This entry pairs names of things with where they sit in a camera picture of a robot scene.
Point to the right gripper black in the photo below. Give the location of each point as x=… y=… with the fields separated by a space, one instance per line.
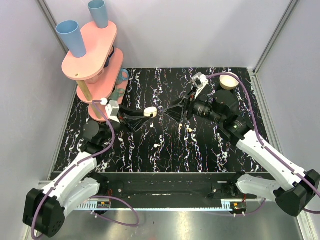
x=176 y=111

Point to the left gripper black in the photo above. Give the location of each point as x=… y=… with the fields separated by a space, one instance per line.
x=122 y=116

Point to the beige earbud charging case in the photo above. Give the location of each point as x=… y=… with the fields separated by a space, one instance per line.
x=150 y=112

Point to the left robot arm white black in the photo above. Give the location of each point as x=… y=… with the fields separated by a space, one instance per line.
x=46 y=209

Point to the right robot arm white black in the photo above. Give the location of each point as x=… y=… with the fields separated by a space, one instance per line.
x=292 y=188

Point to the teal mug on shelf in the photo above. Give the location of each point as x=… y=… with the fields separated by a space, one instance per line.
x=117 y=93

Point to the black marbled table mat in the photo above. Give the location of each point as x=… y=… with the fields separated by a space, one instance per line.
x=201 y=151

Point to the blue mug on shelf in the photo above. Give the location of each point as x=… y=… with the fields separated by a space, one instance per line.
x=123 y=76

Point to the beige wooden bowl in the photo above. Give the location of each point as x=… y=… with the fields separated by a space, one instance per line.
x=228 y=82

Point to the pink three tier shelf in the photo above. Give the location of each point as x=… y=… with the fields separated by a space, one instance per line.
x=96 y=72

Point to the blue cup front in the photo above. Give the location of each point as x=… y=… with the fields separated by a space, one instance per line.
x=70 y=33

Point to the blue cup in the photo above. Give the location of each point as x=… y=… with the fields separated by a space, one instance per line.
x=99 y=13
x=70 y=33

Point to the blue cup rear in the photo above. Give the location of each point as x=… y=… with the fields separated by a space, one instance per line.
x=99 y=13

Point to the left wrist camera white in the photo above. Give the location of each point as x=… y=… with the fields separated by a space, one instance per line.
x=112 y=110

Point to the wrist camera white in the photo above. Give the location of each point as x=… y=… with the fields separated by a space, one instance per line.
x=112 y=110
x=200 y=81

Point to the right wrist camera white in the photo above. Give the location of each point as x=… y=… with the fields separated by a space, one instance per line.
x=200 y=81

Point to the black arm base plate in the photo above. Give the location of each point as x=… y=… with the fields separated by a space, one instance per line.
x=164 y=191

